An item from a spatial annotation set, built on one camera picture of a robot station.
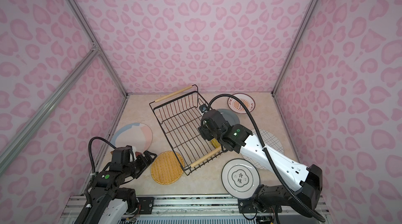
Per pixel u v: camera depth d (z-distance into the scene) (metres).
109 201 0.53
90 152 0.61
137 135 0.99
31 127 0.57
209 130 0.64
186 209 0.72
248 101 1.14
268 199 0.60
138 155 0.71
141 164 0.70
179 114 1.06
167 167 0.85
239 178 0.81
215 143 0.90
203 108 0.62
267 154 0.43
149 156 0.73
